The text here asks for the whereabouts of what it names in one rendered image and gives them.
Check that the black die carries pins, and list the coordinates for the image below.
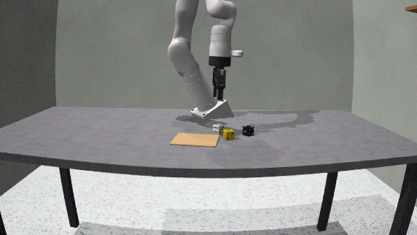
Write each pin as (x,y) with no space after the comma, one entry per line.
(248,130)

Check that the white die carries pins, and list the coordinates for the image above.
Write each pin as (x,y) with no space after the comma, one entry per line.
(218,129)

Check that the tan flat mat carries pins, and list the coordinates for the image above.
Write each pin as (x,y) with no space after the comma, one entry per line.
(196,140)

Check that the yellow die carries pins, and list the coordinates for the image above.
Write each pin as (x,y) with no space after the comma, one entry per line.
(228,134)

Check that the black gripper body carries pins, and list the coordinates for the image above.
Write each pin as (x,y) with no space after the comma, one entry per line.
(219,62)

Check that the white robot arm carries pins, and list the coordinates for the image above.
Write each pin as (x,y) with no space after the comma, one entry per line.
(181,56)

